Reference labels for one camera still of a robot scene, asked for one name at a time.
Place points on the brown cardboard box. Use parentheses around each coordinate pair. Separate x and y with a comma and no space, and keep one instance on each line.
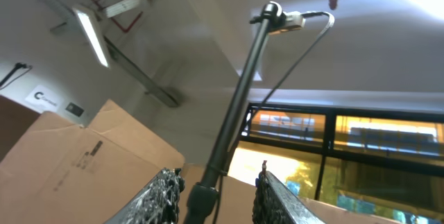
(56,171)

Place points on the ceiling strip light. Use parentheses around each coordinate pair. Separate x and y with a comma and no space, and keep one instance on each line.
(90,25)

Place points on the black camera mast pole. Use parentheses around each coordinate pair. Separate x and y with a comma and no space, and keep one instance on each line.
(203,195)

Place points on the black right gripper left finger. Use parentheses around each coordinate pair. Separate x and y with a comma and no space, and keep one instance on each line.
(156,203)

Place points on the grey overhead camera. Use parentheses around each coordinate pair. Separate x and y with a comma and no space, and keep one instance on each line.
(288,21)

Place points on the white logo wall sign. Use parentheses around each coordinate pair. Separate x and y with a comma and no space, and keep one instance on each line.
(45,99)

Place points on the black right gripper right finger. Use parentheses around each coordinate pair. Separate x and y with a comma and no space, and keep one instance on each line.
(274,203)

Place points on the black framed window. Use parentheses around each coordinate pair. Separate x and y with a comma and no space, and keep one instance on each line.
(381,163)

